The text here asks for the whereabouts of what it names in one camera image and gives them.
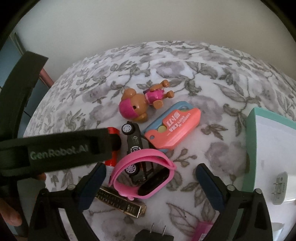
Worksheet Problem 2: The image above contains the white plug charger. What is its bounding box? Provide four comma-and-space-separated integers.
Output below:
272, 172, 288, 205

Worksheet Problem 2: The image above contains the magenta lip balm tube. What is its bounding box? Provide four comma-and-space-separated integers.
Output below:
191, 221, 213, 241

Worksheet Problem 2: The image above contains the red white glue bottle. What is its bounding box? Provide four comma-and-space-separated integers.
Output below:
104, 127, 120, 167

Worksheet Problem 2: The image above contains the gold patterned harmonica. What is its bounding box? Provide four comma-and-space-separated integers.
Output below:
95, 186, 147, 218

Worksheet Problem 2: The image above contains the black plug adapter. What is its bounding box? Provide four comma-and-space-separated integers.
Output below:
133, 223, 174, 241

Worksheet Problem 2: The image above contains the black toy car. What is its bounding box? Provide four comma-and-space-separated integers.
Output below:
121, 121, 154, 185

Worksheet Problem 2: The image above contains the brown pink toy dog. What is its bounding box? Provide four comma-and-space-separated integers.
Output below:
118, 80, 175, 123

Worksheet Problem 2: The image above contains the coral blue toy boat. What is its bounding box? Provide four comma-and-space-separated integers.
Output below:
141, 101, 201, 153

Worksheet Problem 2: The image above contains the person's left hand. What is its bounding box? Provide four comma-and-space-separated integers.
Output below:
0, 173, 47, 227

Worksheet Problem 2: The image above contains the teal white storage box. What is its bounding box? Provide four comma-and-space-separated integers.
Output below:
242, 108, 295, 240

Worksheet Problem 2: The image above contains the pink pole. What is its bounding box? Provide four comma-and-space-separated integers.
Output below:
40, 68, 54, 88

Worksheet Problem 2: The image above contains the floral grey white blanket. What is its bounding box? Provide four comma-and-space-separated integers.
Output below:
25, 41, 295, 240

